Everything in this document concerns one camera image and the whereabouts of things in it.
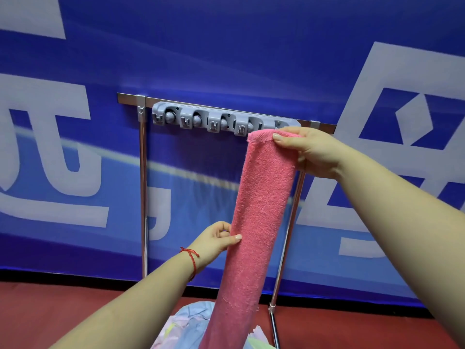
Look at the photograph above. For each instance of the person's left hand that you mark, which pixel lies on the person's left hand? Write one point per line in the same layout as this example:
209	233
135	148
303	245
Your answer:
210	244

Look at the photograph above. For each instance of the pile of pastel cloths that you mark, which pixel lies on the pile of pastel cloths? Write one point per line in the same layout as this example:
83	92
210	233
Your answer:
189	328

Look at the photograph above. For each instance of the person's left thumb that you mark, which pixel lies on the person's left thumb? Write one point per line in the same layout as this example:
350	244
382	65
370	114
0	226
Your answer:
229	241

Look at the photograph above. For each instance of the person's right forearm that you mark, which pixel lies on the person's right forearm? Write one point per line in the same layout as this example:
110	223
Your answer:
407	232

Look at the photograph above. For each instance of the person's right hand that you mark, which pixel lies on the person's right hand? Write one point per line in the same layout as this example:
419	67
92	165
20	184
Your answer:
316	152

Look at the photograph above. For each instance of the silver metal rack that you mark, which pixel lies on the silver metal rack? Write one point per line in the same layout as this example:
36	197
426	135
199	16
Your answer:
143	199

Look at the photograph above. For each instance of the person's left forearm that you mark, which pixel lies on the person's left forearm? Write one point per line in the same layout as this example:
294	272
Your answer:
138	305

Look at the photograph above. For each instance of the grey hook rail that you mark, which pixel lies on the grey hook rail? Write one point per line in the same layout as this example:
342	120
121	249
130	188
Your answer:
218	121

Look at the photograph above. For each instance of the person's right thumb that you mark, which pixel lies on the person's right thumb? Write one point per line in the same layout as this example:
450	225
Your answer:
290	130

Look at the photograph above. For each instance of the pink towel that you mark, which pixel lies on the pink towel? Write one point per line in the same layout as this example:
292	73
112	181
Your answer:
254	228

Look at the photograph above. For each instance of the blue banner with white print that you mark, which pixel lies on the blue banner with white print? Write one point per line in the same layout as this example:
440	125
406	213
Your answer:
232	134

